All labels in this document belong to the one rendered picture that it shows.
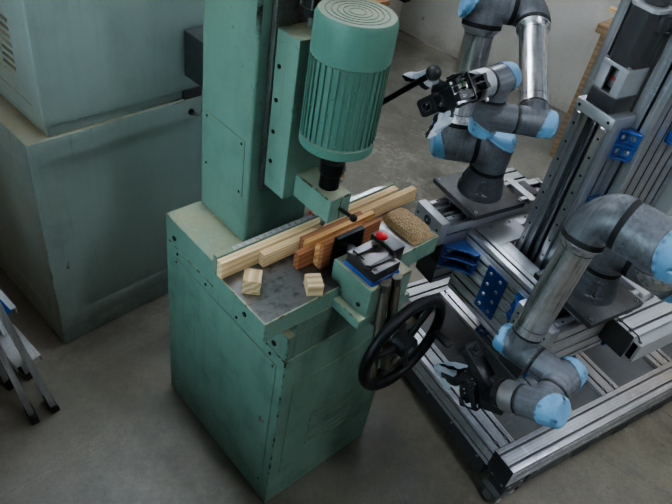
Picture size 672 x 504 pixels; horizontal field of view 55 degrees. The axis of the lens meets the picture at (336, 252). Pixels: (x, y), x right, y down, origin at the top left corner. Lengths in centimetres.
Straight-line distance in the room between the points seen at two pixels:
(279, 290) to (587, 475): 150
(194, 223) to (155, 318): 90
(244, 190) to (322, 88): 44
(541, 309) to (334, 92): 67
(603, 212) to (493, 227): 84
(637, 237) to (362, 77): 63
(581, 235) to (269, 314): 70
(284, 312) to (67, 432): 113
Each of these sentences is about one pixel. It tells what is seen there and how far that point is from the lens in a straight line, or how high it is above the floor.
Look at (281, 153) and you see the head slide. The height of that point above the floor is 113.
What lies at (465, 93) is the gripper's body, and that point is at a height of 135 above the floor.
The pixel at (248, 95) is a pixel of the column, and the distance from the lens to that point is 156.
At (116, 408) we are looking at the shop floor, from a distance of 243.
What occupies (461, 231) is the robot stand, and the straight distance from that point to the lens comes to 215.
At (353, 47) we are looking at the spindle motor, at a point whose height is 147.
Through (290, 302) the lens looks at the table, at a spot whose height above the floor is 90.
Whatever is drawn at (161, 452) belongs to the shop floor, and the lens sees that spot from 232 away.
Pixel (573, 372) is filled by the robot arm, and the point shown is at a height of 90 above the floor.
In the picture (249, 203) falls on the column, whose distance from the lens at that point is 172.
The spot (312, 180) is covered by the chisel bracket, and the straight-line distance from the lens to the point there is 160.
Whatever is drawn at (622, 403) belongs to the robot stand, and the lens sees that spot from 257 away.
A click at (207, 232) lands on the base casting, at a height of 80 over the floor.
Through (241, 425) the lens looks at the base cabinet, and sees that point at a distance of 205.
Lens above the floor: 197
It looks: 40 degrees down
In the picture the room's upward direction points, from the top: 11 degrees clockwise
